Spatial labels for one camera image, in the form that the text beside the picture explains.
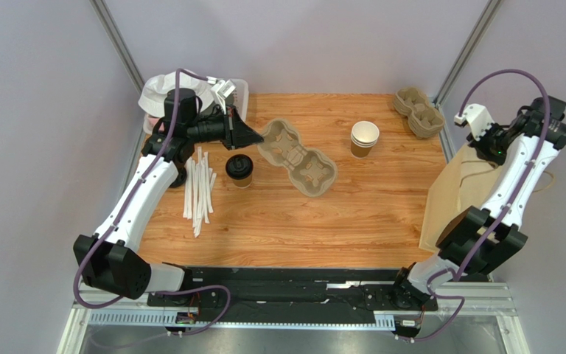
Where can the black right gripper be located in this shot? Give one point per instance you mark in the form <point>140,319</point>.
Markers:
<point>483,145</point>

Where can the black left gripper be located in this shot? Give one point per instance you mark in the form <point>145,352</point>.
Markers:
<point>235,134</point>

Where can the black plastic cup lid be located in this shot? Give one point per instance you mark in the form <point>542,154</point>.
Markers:
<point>239,167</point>

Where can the kraft paper bag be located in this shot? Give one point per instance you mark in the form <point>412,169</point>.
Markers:
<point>465,181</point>

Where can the brown paper coffee cup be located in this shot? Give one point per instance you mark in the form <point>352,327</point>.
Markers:
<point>242,183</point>

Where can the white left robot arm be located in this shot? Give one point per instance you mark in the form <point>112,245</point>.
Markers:
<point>108,259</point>

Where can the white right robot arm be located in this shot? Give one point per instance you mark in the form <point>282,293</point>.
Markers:
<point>481,238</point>

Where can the white plastic basket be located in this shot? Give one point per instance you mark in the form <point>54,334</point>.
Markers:
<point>239,99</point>

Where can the wrapped white straws bundle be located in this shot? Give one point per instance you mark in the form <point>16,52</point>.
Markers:
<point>198,190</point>

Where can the stack of pulp carriers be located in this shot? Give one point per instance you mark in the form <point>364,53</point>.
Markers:
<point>423,118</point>

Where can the pink cloth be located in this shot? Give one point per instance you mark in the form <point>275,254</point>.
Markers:
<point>150,122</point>

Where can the white bucket hat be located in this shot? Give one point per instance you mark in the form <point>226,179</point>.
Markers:
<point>156,89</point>

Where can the stack of paper cups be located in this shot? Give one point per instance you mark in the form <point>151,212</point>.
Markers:
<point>364,136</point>

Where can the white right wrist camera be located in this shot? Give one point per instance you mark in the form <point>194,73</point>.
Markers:
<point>477,118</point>

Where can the aluminium frame rail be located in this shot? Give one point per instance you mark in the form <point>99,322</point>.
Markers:
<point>454,299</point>

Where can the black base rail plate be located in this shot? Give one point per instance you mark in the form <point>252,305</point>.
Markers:
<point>288,294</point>

